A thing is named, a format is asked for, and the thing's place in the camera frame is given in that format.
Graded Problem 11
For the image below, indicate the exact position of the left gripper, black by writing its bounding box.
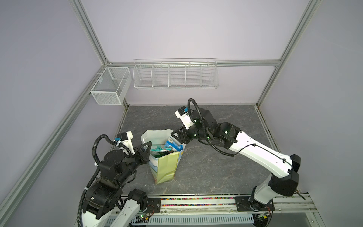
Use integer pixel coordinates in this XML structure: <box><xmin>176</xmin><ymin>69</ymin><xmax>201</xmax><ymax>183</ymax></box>
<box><xmin>117</xmin><ymin>140</ymin><xmax>152</xmax><ymax>185</ymax></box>

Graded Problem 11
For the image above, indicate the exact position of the teal Fox's mint bag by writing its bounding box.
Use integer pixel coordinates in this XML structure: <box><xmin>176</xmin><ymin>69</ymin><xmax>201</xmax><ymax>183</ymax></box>
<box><xmin>151</xmin><ymin>145</ymin><xmax>172</xmax><ymax>152</ymax></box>

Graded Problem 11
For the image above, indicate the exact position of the blue snack packet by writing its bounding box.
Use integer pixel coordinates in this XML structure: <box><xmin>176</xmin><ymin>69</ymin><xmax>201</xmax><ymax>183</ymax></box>
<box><xmin>164</xmin><ymin>137</ymin><xmax>184</xmax><ymax>152</ymax></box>

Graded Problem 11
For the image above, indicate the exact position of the paper bag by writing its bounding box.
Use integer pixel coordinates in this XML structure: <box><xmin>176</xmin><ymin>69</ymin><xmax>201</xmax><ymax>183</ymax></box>
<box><xmin>141</xmin><ymin>129</ymin><xmax>185</xmax><ymax>184</ymax></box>

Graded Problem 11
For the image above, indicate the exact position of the yellow green Fox's bag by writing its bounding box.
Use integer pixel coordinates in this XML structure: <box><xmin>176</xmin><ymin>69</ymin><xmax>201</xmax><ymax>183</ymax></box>
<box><xmin>150</xmin><ymin>152</ymin><xmax>170</xmax><ymax>159</ymax></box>

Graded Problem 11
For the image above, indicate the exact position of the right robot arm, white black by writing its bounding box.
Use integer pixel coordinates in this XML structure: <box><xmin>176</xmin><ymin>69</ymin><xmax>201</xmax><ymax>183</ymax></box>
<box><xmin>171</xmin><ymin>98</ymin><xmax>301</xmax><ymax>212</ymax></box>

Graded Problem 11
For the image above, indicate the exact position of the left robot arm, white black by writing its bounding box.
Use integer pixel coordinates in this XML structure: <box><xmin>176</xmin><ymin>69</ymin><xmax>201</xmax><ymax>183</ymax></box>
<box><xmin>77</xmin><ymin>132</ymin><xmax>155</xmax><ymax>227</ymax></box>

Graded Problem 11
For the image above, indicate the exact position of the white mesh basket, small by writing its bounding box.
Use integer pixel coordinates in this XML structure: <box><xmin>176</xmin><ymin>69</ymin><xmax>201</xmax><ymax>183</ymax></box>
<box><xmin>91</xmin><ymin>67</ymin><xmax>132</xmax><ymax>106</ymax></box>

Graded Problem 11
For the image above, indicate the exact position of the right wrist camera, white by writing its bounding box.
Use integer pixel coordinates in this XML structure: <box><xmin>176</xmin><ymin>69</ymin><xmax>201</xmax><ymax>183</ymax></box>
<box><xmin>175</xmin><ymin>106</ymin><xmax>194</xmax><ymax>130</ymax></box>

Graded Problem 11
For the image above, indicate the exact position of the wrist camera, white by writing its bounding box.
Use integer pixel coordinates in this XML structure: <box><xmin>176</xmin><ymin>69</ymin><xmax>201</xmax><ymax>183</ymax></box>
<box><xmin>175</xmin><ymin>106</ymin><xmax>194</xmax><ymax>130</ymax></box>
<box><xmin>115</xmin><ymin>131</ymin><xmax>135</xmax><ymax>156</ymax></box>

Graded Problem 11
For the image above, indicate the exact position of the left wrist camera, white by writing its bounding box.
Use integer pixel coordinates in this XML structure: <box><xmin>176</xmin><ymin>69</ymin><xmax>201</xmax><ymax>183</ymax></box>
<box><xmin>115</xmin><ymin>131</ymin><xmax>135</xmax><ymax>156</ymax></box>

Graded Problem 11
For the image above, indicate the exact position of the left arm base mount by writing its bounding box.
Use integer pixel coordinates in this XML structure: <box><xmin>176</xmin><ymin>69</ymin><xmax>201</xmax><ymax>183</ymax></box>
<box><xmin>139</xmin><ymin>197</ymin><xmax>161</xmax><ymax>214</ymax></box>

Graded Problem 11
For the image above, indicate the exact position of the white wire basket, long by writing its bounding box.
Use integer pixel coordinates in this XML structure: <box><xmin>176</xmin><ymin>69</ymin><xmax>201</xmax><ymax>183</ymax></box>
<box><xmin>133</xmin><ymin>58</ymin><xmax>219</xmax><ymax>89</ymax></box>

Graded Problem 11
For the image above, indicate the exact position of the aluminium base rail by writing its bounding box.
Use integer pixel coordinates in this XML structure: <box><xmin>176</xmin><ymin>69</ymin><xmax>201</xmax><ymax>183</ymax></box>
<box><xmin>136</xmin><ymin>194</ymin><xmax>318</xmax><ymax>217</ymax></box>

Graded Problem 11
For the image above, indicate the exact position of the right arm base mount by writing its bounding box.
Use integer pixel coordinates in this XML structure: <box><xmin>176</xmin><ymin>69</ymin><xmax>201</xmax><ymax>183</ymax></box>
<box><xmin>234</xmin><ymin>196</ymin><xmax>275</xmax><ymax>212</ymax></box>

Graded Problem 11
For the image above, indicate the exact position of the white vented cable duct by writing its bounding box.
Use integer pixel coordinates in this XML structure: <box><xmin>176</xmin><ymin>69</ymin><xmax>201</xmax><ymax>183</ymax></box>
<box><xmin>107</xmin><ymin>214</ymin><xmax>255</xmax><ymax>226</ymax></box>

